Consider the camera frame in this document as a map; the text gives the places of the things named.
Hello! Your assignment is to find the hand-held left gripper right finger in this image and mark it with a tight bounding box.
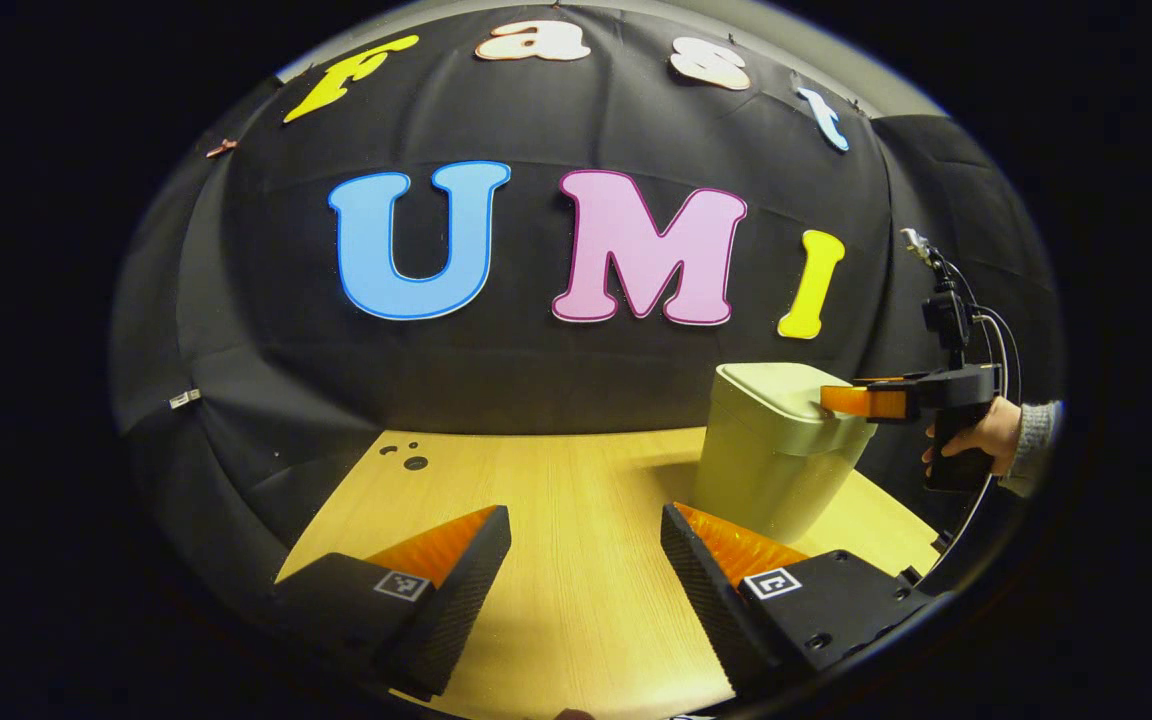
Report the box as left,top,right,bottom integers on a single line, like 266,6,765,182
660,502,937,698

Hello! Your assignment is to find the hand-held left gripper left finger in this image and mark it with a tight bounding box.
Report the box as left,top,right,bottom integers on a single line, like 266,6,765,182
271,505,514,701

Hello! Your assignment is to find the pale green desktop garbage bin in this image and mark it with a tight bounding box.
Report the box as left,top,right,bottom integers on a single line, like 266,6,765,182
691,362,877,544

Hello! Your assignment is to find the right hand-held gripper black cable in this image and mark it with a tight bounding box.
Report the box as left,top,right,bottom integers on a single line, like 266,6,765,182
936,310,1022,581

